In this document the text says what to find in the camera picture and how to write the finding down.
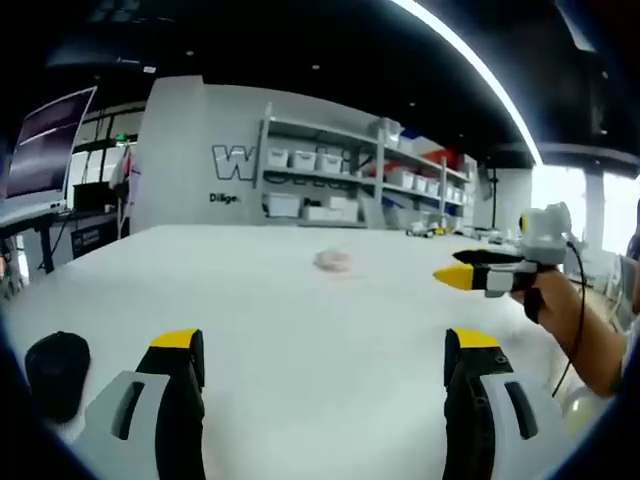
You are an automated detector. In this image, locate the black tripod stand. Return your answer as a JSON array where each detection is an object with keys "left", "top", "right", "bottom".
[{"left": 486, "top": 167, "right": 503, "bottom": 229}]

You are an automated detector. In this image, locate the grey desk with black legs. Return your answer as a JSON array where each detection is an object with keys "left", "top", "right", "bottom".
[{"left": 0, "top": 198, "right": 77, "bottom": 275}]

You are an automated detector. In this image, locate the ceiling light strip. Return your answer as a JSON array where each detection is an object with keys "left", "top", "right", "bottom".
[{"left": 389, "top": 0, "right": 545, "bottom": 165}]

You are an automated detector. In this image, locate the grey metal shelf rack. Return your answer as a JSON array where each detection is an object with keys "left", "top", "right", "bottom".
[{"left": 254, "top": 102, "right": 477, "bottom": 230}]

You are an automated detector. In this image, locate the row of white storage bins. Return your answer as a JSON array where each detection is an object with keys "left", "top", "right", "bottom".
[{"left": 263, "top": 147, "right": 472, "bottom": 222}]

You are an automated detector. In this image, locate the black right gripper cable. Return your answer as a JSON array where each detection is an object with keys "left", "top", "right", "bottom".
[{"left": 549, "top": 239, "right": 590, "bottom": 397}]

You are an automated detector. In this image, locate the black computer mouse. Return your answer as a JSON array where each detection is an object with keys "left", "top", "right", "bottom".
[{"left": 24, "top": 330, "right": 93, "bottom": 426}]

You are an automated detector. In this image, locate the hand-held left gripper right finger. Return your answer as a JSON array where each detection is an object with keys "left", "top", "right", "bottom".
[{"left": 443, "top": 327, "right": 576, "bottom": 480}]

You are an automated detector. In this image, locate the large monitor with pink display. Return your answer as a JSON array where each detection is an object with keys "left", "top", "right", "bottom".
[{"left": 3, "top": 85, "right": 99, "bottom": 204}]

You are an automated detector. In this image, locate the black computer monitor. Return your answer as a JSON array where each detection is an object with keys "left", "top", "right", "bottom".
[{"left": 73, "top": 182, "right": 122, "bottom": 214}]

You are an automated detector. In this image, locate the small yellow black device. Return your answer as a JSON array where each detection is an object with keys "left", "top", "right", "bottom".
[{"left": 406, "top": 225, "right": 454, "bottom": 241}]

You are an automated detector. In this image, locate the person's right hand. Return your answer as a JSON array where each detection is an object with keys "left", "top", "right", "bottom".
[{"left": 509, "top": 269, "right": 569, "bottom": 326}]

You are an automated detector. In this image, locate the hanging white pink garment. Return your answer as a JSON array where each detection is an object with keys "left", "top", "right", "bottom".
[{"left": 111, "top": 147, "right": 140, "bottom": 232}]

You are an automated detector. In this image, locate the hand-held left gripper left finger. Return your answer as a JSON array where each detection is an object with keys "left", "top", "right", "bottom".
[{"left": 82, "top": 328, "right": 206, "bottom": 480}]

